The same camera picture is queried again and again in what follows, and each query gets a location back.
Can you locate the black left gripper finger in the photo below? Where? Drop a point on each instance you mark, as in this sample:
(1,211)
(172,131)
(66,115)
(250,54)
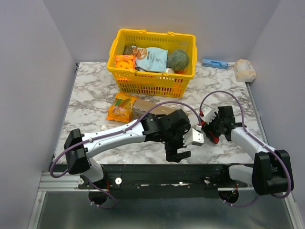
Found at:
(183,155)
(171,156)

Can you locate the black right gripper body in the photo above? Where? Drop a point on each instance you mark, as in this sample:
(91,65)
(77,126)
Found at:
(213,130)

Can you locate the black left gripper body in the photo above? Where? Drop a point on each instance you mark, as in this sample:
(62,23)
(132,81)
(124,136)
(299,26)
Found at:
(172,145)

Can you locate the red black utility knife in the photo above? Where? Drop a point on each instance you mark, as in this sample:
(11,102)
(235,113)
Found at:
(211,131)

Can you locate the brown cardboard express box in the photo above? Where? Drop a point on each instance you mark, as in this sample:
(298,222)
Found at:
(141,106)

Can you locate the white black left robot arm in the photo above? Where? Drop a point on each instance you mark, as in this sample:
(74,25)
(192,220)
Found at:
(167,129)

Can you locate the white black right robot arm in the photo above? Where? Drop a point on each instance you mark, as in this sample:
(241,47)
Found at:
(271,172)

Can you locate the orange snack box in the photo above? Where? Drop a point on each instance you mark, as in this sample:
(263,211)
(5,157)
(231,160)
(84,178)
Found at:
(125,62)

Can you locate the orange gummy candy bag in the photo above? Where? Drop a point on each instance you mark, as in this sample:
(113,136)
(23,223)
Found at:
(121,108)

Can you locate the blue flat package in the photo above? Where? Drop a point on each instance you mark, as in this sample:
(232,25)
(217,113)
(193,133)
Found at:
(214,64)

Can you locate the orange fruit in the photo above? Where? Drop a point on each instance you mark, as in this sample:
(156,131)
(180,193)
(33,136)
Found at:
(180,72)

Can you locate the yellow plastic shopping basket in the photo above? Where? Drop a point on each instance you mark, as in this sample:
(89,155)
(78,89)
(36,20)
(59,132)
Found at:
(153,83)

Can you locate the white cup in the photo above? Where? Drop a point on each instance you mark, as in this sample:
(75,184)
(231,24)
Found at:
(169,71)

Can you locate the green netted melon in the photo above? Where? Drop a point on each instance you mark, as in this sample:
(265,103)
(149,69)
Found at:
(178,60)

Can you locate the light blue cassava chips bag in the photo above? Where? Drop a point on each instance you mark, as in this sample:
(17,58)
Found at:
(150,59)

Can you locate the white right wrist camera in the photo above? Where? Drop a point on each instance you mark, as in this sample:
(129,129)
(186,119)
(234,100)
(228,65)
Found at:
(208,115)

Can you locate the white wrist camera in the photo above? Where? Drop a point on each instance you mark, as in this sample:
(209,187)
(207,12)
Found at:
(193,137)
(208,115)

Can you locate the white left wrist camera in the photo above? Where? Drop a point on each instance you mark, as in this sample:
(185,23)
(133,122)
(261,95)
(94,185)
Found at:
(193,137)

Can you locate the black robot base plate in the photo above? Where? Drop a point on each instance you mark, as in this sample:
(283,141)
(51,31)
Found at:
(167,181)

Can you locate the aluminium frame rail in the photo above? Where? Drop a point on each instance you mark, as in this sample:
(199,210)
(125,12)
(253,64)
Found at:
(69,183)

